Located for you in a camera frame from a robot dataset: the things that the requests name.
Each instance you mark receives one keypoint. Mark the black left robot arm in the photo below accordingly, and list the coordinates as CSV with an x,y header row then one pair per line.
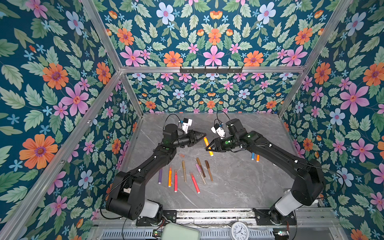
x,y
127,195

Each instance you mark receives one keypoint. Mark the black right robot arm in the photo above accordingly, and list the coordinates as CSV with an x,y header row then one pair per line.
x,y
308,176

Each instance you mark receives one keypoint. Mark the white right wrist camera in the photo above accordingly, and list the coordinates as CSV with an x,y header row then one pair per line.
x,y
218,129

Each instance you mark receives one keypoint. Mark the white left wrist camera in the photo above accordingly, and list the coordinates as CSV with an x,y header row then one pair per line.
x,y
186,123

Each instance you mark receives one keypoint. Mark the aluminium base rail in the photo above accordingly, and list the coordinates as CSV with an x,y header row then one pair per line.
x,y
307,217

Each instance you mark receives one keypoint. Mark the yellow orange marker pen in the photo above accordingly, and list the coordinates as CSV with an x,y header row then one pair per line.
x,y
207,145

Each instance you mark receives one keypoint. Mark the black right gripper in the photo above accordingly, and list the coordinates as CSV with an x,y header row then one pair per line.
x,y
213,142

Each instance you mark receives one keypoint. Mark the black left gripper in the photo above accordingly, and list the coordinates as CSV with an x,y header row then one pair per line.
x,y
191,135

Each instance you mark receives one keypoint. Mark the white analog clock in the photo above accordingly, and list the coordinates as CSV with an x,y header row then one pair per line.
x,y
239,231

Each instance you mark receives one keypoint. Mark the black hook rail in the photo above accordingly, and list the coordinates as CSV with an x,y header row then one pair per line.
x,y
210,70

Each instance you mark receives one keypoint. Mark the purple marker pen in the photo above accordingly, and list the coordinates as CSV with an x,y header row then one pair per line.
x,y
160,176

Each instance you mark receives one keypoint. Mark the pale green box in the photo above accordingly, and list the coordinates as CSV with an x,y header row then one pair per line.
x,y
179,232

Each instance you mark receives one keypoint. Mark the dark brown marker pen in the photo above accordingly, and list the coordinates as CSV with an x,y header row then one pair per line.
x,y
209,170

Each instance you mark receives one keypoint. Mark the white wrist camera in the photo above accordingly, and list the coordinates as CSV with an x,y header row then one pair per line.
x,y
218,129
186,123

